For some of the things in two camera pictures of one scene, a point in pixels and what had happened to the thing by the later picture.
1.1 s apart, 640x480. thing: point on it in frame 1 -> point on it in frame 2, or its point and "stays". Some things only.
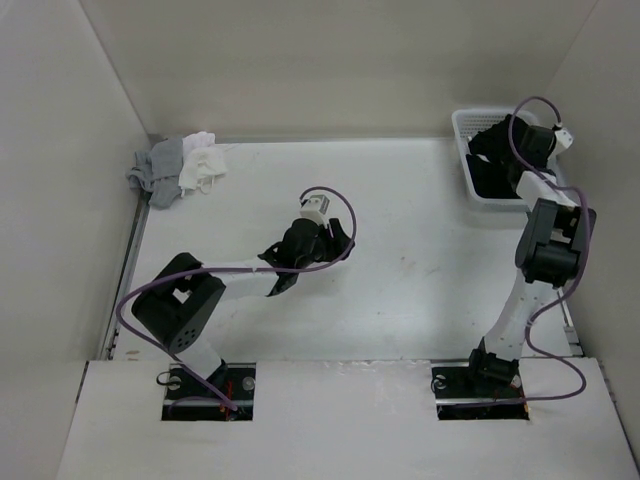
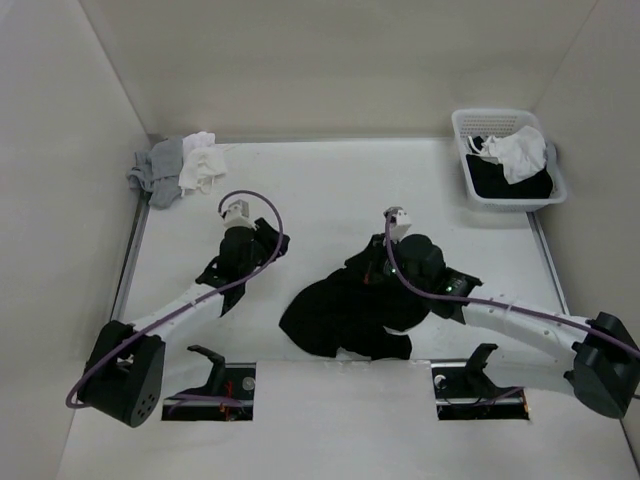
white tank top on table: (202, 161) stays
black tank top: (495, 145) -> (340, 312)
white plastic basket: (464, 122) stays
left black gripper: (335, 240) -> (267, 237)
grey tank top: (159, 170) stays
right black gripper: (548, 154) -> (376, 252)
